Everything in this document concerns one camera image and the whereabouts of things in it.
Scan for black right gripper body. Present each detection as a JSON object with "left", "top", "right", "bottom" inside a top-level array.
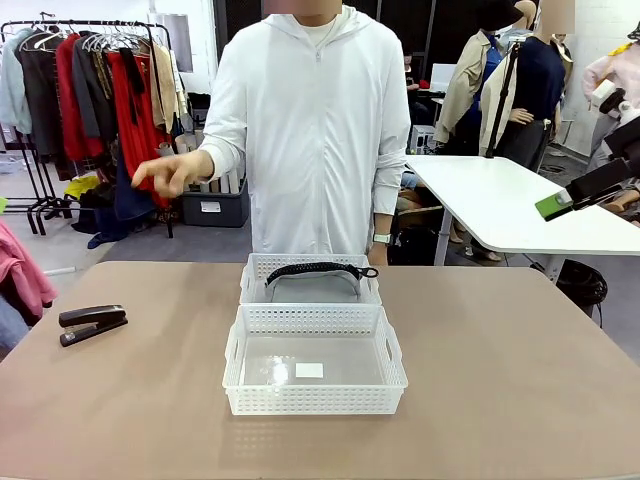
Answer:
[{"left": 564, "top": 157, "right": 640, "bottom": 211}]

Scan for grey pencil case black zipper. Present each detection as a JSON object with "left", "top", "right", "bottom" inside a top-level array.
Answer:
[{"left": 264, "top": 262, "right": 380, "bottom": 304}]

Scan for black stapler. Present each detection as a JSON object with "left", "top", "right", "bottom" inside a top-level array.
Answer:
[{"left": 58, "top": 304, "right": 129, "bottom": 348}]

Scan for person's right forearm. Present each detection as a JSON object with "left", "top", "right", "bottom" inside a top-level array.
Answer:
[{"left": 199, "top": 117, "right": 250, "bottom": 181}]

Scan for person's left forearm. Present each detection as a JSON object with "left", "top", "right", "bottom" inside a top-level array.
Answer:
[{"left": 372, "top": 154, "right": 410, "bottom": 236}]

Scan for person's right hand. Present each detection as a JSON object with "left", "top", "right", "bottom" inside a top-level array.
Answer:
[{"left": 130, "top": 149, "right": 216, "bottom": 197}]

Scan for mannequin in pink garment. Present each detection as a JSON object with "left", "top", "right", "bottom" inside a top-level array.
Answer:
[{"left": 582, "top": 28, "right": 640, "bottom": 156}]

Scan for black tripod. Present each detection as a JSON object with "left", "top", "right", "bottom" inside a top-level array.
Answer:
[{"left": 483, "top": 38, "right": 524, "bottom": 160}]

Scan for mannequin in navy top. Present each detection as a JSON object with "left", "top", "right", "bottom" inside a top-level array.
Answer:
[{"left": 478, "top": 0, "right": 575, "bottom": 172}]

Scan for brown cardboard box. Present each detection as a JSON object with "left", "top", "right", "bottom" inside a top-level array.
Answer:
[{"left": 396, "top": 204, "right": 444, "bottom": 229}]

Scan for mannequin in beige coat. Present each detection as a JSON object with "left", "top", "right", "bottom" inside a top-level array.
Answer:
[{"left": 433, "top": 0, "right": 507, "bottom": 157}]

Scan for white computer tower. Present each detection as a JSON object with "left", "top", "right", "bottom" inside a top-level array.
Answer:
[{"left": 408, "top": 124, "right": 436, "bottom": 154}]

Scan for white monitor back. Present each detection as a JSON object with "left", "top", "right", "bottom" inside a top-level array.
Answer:
[{"left": 428, "top": 63, "right": 459, "bottom": 95}]

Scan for seated person in black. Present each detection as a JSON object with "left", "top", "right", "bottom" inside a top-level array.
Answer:
[{"left": 403, "top": 51, "right": 432, "bottom": 127}]

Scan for person in white hoodie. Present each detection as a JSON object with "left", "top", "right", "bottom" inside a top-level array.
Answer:
[{"left": 199, "top": 12, "right": 413, "bottom": 266}]

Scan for white perforated plastic basket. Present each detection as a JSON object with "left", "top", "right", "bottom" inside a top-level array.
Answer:
[
  {"left": 222, "top": 303, "right": 409, "bottom": 417},
  {"left": 239, "top": 253, "right": 384, "bottom": 307}
]

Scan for grey storage bin white label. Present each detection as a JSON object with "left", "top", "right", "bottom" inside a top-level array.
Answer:
[{"left": 178, "top": 178, "right": 250, "bottom": 229}]

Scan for beige garment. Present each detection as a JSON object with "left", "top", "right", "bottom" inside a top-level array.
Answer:
[{"left": 146, "top": 38, "right": 190, "bottom": 135}]

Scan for silver panel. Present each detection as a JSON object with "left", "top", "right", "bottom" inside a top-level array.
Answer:
[{"left": 147, "top": 12, "right": 195, "bottom": 74}]

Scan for navy blue garment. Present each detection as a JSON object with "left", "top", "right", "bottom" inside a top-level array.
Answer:
[{"left": 87, "top": 144, "right": 157, "bottom": 250}]

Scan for red dress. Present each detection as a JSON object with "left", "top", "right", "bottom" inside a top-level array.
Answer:
[{"left": 106, "top": 48, "right": 175, "bottom": 210}]

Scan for black scarf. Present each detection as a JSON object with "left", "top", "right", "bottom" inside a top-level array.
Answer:
[{"left": 118, "top": 46, "right": 147, "bottom": 127}]

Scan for yellow bag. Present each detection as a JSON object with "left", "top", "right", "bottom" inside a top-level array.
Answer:
[{"left": 64, "top": 174, "right": 102, "bottom": 200}]

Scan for grey jacket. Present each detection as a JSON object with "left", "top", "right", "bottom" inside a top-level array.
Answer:
[{"left": 72, "top": 35, "right": 115, "bottom": 142}]

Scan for red coat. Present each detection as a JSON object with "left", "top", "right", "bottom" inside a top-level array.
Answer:
[{"left": 54, "top": 33, "right": 105, "bottom": 162}]

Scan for black clothes rack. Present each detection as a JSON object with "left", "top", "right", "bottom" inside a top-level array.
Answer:
[{"left": 0, "top": 19, "right": 175, "bottom": 239}]

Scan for dark brown jacket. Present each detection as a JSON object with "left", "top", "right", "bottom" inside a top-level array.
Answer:
[{"left": 18, "top": 40, "right": 65, "bottom": 157}]

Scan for pink garment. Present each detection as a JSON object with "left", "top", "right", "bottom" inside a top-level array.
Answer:
[{"left": 0, "top": 221, "right": 59, "bottom": 327}]

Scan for blue jeans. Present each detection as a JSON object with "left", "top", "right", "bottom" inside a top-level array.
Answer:
[{"left": 0, "top": 293, "right": 31, "bottom": 352}]

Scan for light blue fluffy garment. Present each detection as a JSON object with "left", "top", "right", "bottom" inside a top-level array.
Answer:
[{"left": 0, "top": 28, "right": 32, "bottom": 136}]

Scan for black cable coil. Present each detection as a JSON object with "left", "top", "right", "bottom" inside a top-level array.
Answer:
[{"left": 554, "top": 258, "right": 610, "bottom": 329}]

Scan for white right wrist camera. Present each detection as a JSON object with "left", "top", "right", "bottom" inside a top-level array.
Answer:
[{"left": 589, "top": 78, "right": 637, "bottom": 121}]

